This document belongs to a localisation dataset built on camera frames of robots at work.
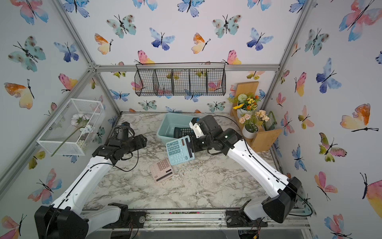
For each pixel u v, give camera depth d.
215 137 0.52
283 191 0.39
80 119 0.74
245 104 0.95
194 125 0.64
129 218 0.71
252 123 0.91
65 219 0.37
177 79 0.98
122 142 0.61
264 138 0.85
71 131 0.73
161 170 0.89
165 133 1.03
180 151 0.73
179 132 1.04
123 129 0.61
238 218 0.73
